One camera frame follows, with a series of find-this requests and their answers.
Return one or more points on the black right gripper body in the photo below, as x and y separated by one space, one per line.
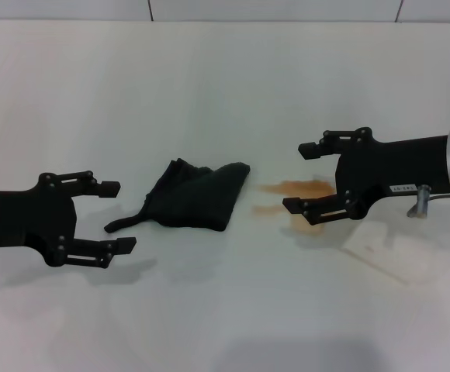
395 166

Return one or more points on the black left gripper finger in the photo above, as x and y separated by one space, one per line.
108 189
124 245

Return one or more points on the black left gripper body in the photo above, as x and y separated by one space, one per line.
15 217

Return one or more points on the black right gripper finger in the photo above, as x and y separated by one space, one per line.
293 204
309 151

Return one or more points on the dark blue rag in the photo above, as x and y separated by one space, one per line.
194 197

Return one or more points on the white paper cup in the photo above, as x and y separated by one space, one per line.
380 252

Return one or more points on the brown liquid stain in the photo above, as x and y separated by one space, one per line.
302 188

